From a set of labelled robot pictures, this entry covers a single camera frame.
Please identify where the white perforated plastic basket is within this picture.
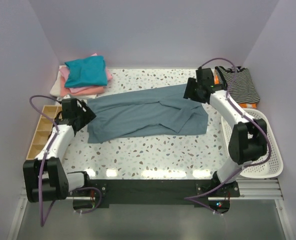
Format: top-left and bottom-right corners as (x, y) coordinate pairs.
(220, 108), (284, 179)

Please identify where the white folded t-shirt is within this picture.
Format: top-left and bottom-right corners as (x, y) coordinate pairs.
(49, 75), (65, 98)

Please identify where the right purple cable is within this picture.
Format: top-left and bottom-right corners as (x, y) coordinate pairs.
(184, 57), (273, 210)

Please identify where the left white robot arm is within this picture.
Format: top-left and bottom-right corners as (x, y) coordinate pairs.
(23, 98), (96, 203)

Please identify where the black white striped t-shirt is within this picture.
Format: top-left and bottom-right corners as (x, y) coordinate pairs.
(214, 66), (260, 105)

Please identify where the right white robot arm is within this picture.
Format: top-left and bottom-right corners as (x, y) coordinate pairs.
(183, 67), (271, 196)

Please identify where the teal folded t-shirt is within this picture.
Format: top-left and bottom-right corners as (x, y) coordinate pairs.
(64, 55), (108, 88)

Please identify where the wooden compartment organizer tray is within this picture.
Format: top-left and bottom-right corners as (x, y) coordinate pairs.
(26, 105), (62, 161)

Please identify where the salmon folded t-shirt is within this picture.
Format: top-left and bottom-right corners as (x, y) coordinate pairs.
(59, 86), (105, 98)

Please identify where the grey-blue t-shirt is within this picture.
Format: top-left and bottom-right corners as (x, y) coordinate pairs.
(87, 84), (208, 144)

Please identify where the light pink folded t-shirt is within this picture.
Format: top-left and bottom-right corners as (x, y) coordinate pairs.
(59, 53), (113, 94)

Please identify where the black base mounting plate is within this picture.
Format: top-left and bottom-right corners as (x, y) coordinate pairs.
(67, 178), (241, 210)

